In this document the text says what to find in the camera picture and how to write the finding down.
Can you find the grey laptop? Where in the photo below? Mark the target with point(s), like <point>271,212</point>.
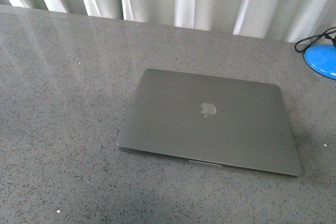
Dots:
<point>214,120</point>

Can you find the blue lamp base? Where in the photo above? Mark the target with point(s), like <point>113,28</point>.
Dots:
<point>321,58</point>

